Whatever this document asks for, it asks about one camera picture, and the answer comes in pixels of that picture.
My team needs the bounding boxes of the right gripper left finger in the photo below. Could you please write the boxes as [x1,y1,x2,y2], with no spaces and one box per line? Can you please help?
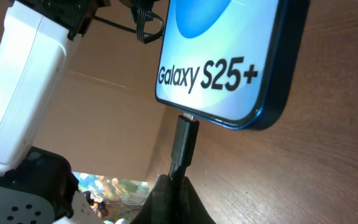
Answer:
[130,174,177,224]

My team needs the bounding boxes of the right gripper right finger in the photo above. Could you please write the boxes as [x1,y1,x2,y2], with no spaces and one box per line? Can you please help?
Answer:
[179,177,216,224]

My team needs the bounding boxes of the black USB charging cable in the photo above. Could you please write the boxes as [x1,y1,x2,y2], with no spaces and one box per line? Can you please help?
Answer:
[168,112,200,184]

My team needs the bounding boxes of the blue Galaxy smartphone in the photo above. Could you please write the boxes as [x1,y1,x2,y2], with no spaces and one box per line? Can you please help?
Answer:
[155,0,310,130]

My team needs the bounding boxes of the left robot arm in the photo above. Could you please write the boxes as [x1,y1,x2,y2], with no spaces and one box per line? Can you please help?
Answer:
[0,1,164,223]

